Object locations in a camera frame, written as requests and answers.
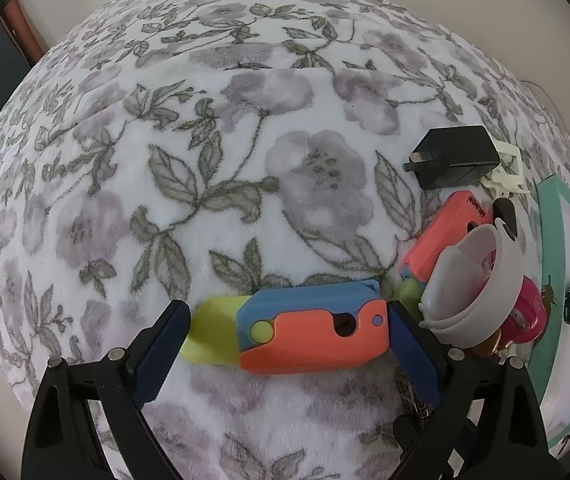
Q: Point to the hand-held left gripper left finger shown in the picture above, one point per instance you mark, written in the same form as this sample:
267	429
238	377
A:
162	350

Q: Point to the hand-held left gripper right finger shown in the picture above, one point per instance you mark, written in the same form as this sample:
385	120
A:
415	355

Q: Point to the orange blue toy knife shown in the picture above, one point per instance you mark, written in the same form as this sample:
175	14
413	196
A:
445	235
315	340

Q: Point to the white round case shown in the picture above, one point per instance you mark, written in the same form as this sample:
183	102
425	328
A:
507	280

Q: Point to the pink dog figure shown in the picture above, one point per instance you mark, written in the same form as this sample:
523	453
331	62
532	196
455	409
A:
530	310

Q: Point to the gold patterned lighter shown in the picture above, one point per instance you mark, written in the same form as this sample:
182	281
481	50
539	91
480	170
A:
407	395

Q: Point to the black power adapter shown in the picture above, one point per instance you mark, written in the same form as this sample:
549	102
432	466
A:
455	155

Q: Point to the cream plastic toy piece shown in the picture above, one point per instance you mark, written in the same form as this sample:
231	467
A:
510	170

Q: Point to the floral printed blanket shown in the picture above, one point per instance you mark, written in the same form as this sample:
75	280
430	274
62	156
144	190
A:
165	110

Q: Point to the brown wooden frame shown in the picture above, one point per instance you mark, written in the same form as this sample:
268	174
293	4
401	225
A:
22	30

